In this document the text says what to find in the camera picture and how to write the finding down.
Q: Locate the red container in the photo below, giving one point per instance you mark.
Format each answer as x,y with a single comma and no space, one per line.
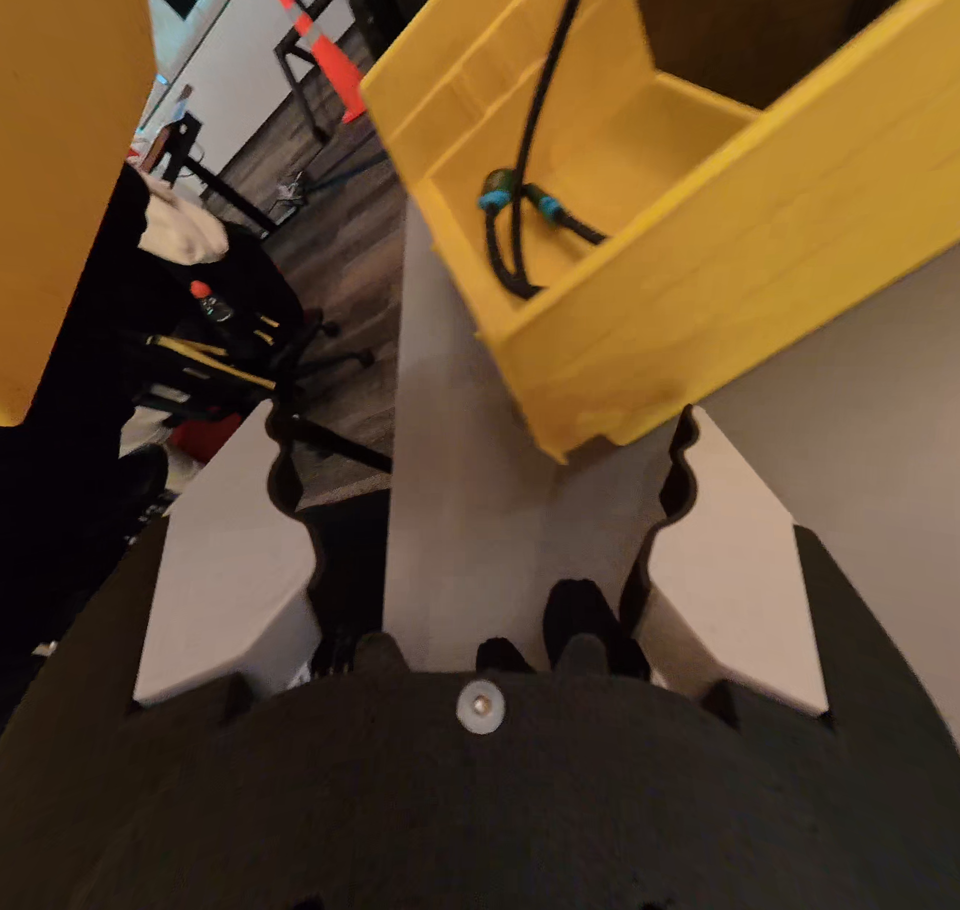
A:
202,437

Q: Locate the white cloth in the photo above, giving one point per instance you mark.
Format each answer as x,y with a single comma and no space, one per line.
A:
180,231

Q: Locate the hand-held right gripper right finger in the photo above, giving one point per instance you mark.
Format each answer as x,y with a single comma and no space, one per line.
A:
727,580

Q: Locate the yellow plastic bin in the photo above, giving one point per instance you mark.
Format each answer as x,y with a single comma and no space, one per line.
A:
60,159
720,249

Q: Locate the bottle with red cap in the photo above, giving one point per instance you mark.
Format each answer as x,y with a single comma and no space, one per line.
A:
208,302

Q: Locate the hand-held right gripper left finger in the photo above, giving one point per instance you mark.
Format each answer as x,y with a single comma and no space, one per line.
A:
225,572

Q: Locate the black office chair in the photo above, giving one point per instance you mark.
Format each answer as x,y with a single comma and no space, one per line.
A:
247,302

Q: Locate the orange traffic cone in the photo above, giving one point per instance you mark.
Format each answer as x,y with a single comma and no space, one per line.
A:
326,54

